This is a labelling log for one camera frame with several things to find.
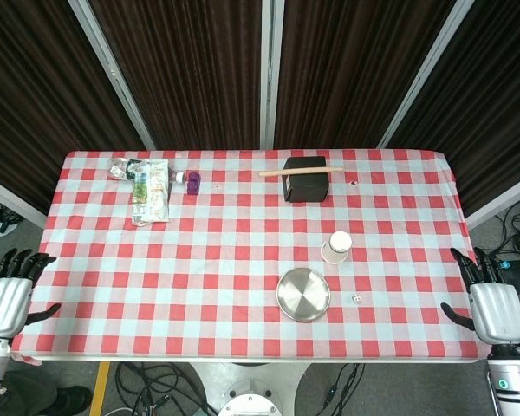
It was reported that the black cable with inline plug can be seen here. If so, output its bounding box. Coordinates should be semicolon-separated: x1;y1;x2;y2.
301;362;367;416

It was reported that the round metal plate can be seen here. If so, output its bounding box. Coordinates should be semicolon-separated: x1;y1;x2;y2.
276;267;332;323

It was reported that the white paper cup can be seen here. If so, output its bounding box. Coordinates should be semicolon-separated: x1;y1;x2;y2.
320;231;353;265

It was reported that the clear plastic bottle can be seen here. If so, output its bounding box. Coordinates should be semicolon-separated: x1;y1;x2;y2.
107;158;186;185

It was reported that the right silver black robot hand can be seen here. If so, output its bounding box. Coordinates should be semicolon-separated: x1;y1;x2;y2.
440;246;520;347

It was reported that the yellow floor tape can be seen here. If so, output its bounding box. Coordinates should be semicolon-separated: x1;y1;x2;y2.
88;361;112;416

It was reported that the dark brown partition panel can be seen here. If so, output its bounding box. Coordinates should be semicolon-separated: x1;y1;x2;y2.
388;0;520;217
274;0;457;149
88;0;270;152
0;0;147;214

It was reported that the black cardboard box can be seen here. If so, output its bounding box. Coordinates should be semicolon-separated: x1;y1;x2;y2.
283;156;330;204

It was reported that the crumpled snack bag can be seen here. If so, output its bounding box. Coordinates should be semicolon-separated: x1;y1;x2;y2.
131;159;171;227

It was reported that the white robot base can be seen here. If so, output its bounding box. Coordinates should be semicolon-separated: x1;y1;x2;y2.
185;361;314;416

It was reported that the black shoe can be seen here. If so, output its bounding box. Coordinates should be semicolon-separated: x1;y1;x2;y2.
53;384;93;416

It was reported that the wooden drumstick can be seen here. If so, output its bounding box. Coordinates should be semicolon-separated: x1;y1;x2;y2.
258;165;345;178

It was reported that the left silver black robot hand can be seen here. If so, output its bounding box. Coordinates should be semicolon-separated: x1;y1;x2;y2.
0;248;62;339

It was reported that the red white checked tablecloth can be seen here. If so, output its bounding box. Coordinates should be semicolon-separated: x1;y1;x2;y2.
9;149;491;367

